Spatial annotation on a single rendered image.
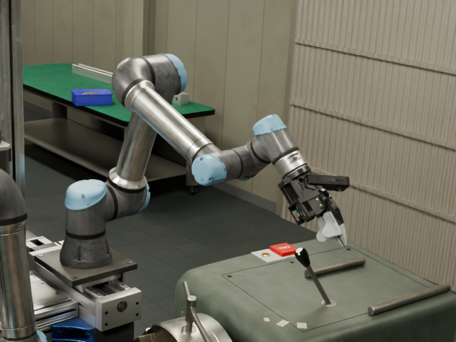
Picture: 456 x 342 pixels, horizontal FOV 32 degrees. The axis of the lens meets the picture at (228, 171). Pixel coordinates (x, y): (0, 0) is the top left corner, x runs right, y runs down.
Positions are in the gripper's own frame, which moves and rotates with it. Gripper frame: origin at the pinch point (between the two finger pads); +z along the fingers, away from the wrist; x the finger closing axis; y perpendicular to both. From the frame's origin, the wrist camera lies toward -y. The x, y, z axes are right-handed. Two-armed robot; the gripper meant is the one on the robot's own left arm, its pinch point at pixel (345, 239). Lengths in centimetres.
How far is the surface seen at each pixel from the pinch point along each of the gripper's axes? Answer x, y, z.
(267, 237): -354, -145, -42
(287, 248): -35.8, -2.6, -7.2
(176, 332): -10.0, 44.8, -1.0
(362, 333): -2.3, 7.8, 20.7
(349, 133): -292, -210, -73
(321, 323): -3.8, 14.7, 14.0
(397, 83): -240, -228, -79
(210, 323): -11.9, 36.0, 1.0
